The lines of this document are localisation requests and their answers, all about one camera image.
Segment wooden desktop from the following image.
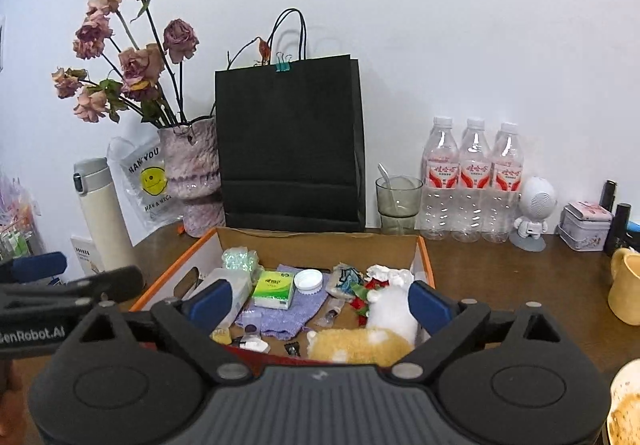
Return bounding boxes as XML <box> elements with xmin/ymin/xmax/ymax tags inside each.
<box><xmin>30</xmin><ymin>224</ymin><xmax>640</xmax><ymax>426</ymax></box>

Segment small white tin box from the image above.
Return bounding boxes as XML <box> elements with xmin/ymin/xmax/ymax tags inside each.
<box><xmin>558</xmin><ymin>201</ymin><xmax>614</xmax><ymax>252</ymax></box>

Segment green tissue pack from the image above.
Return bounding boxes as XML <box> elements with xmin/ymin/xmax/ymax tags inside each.
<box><xmin>251</xmin><ymin>271</ymin><xmax>295</xmax><ymax>310</ymax></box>

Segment black lipstick tube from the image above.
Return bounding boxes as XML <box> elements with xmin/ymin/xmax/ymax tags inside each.
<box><xmin>604</xmin><ymin>202</ymin><xmax>634</xmax><ymax>256</ymax></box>
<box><xmin>600</xmin><ymin>180</ymin><xmax>619</xmax><ymax>214</ymax></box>

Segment purple textured vase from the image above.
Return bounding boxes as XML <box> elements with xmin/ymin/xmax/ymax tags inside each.
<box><xmin>157</xmin><ymin>115</ymin><xmax>224</xmax><ymax>239</ymax></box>

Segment white thermos bottle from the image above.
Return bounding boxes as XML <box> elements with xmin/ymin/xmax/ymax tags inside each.
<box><xmin>72</xmin><ymin>157</ymin><xmax>137</xmax><ymax>274</ymax></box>

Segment white tissue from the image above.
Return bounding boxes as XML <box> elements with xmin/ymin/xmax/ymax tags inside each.
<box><xmin>366</xmin><ymin>265</ymin><xmax>401</xmax><ymax>283</ymax></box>

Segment blue white snack packet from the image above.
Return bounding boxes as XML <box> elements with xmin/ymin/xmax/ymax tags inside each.
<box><xmin>326</xmin><ymin>263</ymin><xmax>369</xmax><ymax>301</ymax></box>

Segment white bowl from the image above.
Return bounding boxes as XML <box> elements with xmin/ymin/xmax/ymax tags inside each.
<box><xmin>605</xmin><ymin>359</ymin><xmax>640</xmax><ymax>445</ymax></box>

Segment metal spoon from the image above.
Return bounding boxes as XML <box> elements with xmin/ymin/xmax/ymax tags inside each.
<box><xmin>377</xmin><ymin>162</ymin><xmax>401</xmax><ymax>216</ymax></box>

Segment white bottle cap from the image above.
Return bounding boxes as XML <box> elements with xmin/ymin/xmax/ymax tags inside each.
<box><xmin>293</xmin><ymin>270</ymin><xmax>325</xmax><ymax>295</ymax></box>

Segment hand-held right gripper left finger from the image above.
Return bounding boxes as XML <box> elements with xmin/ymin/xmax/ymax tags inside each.
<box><xmin>55</xmin><ymin>279</ymin><xmax>256</xmax><ymax>383</ymax></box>

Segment yellow mug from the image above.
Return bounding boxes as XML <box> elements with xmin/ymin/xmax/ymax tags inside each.
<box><xmin>607</xmin><ymin>247</ymin><xmax>640</xmax><ymax>326</ymax></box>

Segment clear smiley plastic bag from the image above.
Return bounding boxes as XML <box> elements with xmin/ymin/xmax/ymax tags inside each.
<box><xmin>106</xmin><ymin>135</ymin><xmax>184</xmax><ymax>234</ymax></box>

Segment colourful packet display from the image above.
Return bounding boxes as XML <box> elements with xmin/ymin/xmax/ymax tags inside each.
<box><xmin>0</xmin><ymin>170</ymin><xmax>36</xmax><ymax>261</ymax></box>

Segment red cardboard box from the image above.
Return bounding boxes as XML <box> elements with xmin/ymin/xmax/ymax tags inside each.
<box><xmin>129</xmin><ymin>226</ymin><xmax>436</xmax><ymax>367</ymax></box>

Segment yellow plush toy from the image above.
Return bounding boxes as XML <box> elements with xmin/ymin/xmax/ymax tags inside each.
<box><xmin>305</xmin><ymin>327</ymin><xmax>414</xmax><ymax>367</ymax></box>

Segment white plush toy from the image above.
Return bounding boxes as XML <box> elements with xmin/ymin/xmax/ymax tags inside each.
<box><xmin>366</xmin><ymin>281</ymin><xmax>419</xmax><ymax>346</ymax></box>

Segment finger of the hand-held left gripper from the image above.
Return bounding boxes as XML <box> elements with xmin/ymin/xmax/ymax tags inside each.
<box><xmin>0</xmin><ymin>266</ymin><xmax>146</xmax><ymax>319</ymax></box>
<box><xmin>0</xmin><ymin>251</ymin><xmax>69</xmax><ymax>284</ymax></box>

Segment iridescent plastic bag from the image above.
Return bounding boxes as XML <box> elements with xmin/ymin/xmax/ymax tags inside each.
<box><xmin>221</xmin><ymin>247</ymin><xmax>261</xmax><ymax>286</ymax></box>

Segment purple burlap pouch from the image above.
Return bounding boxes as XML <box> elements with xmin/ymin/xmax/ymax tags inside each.
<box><xmin>235</xmin><ymin>265</ymin><xmax>334</xmax><ymax>341</ymax></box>

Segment dried pink roses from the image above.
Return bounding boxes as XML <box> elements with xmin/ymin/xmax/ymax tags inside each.
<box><xmin>52</xmin><ymin>0</ymin><xmax>202</xmax><ymax>128</ymax></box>

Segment red green wrapper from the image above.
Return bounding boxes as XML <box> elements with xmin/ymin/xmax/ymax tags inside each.
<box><xmin>350</xmin><ymin>277</ymin><xmax>386</xmax><ymax>326</ymax></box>

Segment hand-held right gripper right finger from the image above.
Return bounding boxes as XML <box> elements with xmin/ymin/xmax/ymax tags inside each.
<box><xmin>390</xmin><ymin>281</ymin><xmax>590</xmax><ymax>382</ymax></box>

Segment white robot figurine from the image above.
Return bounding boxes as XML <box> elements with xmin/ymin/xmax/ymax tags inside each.
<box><xmin>509</xmin><ymin>176</ymin><xmax>559</xmax><ymax>252</ymax></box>

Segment clear water bottle red label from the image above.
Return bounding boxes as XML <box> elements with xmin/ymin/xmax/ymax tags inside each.
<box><xmin>485</xmin><ymin>122</ymin><xmax>526</xmax><ymax>244</ymax></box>
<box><xmin>420</xmin><ymin>116</ymin><xmax>460</xmax><ymax>241</ymax></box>
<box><xmin>452</xmin><ymin>119</ymin><xmax>494</xmax><ymax>244</ymax></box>

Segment black paper bag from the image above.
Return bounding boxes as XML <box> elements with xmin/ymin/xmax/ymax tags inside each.
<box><xmin>215</xmin><ymin>9</ymin><xmax>367</xmax><ymax>234</ymax></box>

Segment clear glass cup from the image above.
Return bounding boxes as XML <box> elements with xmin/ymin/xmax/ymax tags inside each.
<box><xmin>375</xmin><ymin>175</ymin><xmax>425</xmax><ymax>235</ymax></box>

